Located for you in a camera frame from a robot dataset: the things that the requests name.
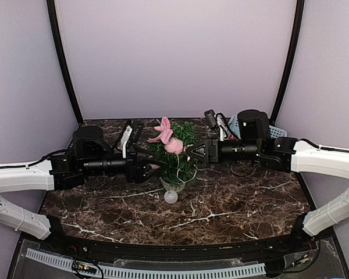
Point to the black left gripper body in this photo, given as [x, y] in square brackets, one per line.
[133, 174]

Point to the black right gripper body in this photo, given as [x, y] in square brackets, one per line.
[212, 142]

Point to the pink pompom ornament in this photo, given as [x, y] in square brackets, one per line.
[174, 146]
[154, 166]

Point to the pink fabric bow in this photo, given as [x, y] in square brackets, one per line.
[165, 132]

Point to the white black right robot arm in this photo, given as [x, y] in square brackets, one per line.
[255, 143]

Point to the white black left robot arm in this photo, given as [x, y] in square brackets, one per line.
[65, 169]

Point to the small green christmas tree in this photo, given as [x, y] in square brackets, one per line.
[178, 168]

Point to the white tree pot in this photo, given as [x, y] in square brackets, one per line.
[172, 187]

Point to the blue plastic basket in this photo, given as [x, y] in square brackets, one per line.
[274, 131]

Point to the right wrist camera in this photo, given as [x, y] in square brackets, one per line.
[217, 124]

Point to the left black frame post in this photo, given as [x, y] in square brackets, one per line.
[53, 20]

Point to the black frame post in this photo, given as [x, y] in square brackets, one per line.
[53, 20]
[295, 33]

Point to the black front rail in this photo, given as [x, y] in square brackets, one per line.
[260, 250]

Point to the right black frame post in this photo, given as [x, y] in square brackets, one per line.
[295, 33]

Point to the perforated cable duct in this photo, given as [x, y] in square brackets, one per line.
[89, 270]

